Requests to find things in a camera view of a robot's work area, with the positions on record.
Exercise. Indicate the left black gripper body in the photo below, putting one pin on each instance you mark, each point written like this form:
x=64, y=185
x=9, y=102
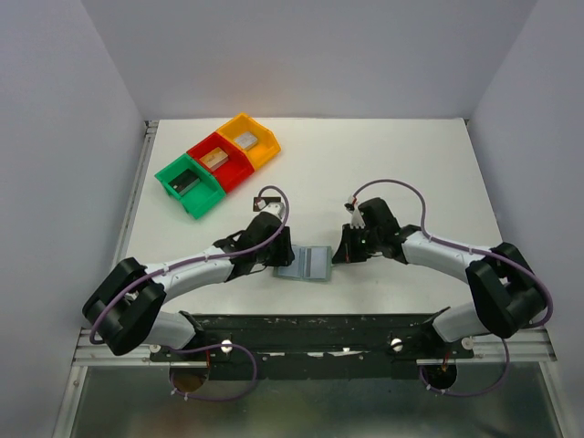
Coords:
x=267, y=256

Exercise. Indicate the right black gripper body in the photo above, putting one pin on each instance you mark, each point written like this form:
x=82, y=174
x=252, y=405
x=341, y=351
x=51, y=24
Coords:
x=362, y=245

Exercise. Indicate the green card holder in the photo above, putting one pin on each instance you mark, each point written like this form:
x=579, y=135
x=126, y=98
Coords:
x=310, y=264

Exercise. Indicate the dark credit card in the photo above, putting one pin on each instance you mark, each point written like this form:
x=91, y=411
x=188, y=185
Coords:
x=260, y=203

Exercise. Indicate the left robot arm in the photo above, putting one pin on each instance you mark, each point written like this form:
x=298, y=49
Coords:
x=125, y=309

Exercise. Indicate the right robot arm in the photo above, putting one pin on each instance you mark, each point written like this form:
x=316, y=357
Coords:
x=505, y=295

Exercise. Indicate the red plastic bin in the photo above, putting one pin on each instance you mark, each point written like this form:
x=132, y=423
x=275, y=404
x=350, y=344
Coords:
x=231, y=174

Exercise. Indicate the green plastic bin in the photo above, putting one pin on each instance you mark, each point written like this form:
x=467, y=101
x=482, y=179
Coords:
x=203, y=197

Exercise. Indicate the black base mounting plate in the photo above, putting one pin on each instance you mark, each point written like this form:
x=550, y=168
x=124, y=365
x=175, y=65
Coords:
x=316, y=347

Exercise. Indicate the yellow plastic bin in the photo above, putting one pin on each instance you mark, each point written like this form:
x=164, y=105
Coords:
x=258, y=143

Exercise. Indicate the metal block in red bin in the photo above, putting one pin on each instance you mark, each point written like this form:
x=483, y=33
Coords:
x=214, y=158

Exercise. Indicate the metal block in yellow bin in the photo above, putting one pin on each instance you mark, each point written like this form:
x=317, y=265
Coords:
x=246, y=140

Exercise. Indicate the metal block in green bin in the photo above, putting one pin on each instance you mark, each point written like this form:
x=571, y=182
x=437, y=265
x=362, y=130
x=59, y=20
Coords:
x=184, y=182

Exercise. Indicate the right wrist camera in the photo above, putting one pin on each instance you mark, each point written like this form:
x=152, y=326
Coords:
x=352, y=207

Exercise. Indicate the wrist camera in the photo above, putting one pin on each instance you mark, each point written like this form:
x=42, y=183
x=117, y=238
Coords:
x=352, y=207
x=276, y=209

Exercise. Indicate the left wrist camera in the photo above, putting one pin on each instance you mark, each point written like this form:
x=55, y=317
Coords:
x=276, y=209

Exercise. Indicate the aluminium rail frame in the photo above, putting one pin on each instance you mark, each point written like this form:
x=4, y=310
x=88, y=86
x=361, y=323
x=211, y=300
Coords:
x=425, y=171

